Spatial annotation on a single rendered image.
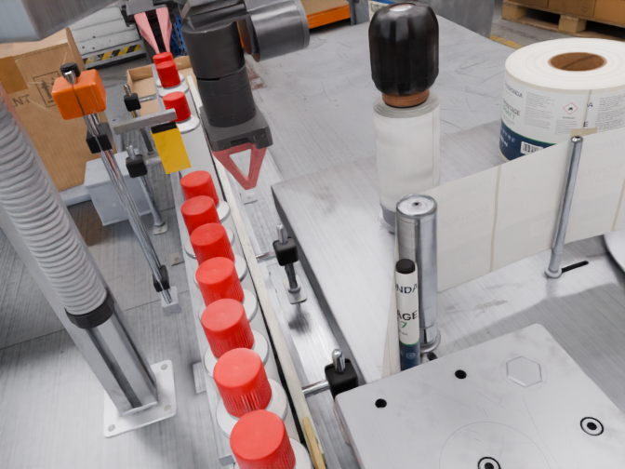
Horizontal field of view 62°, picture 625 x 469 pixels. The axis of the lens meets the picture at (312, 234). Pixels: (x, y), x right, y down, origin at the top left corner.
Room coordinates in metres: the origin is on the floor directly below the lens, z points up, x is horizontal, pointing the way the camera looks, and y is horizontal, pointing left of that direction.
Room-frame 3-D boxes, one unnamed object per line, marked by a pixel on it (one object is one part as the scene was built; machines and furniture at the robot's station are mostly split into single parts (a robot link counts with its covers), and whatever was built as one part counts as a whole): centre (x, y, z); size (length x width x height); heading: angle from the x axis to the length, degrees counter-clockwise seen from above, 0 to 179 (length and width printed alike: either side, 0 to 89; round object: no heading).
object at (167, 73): (0.87, 0.19, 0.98); 0.05 x 0.05 x 0.20
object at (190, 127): (0.73, 0.16, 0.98); 0.05 x 0.05 x 0.20
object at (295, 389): (0.78, 0.13, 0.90); 1.07 x 0.01 x 0.02; 11
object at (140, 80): (1.47, 0.30, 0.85); 0.30 x 0.26 x 0.04; 11
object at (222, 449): (0.77, 0.20, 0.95); 1.07 x 0.01 x 0.01; 11
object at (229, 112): (0.57, 0.07, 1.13); 0.10 x 0.07 x 0.07; 12
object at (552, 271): (0.45, -0.28, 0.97); 0.02 x 0.02 x 0.19
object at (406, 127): (0.62, -0.15, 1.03); 0.09 x 0.09 x 0.30
